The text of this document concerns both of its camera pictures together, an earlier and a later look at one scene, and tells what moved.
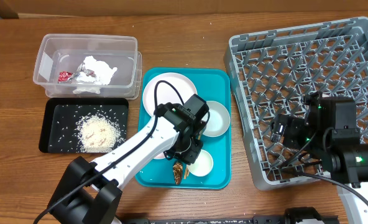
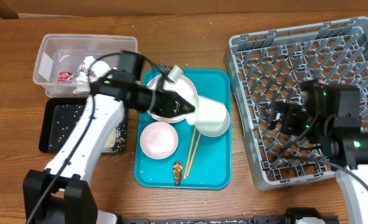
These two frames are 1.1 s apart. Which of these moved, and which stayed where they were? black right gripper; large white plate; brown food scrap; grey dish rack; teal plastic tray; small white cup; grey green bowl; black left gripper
Moved: small white cup; black left gripper; black right gripper
Stayed: teal plastic tray; grey dish rack; grey green bowl; brown food scrap; large white plate
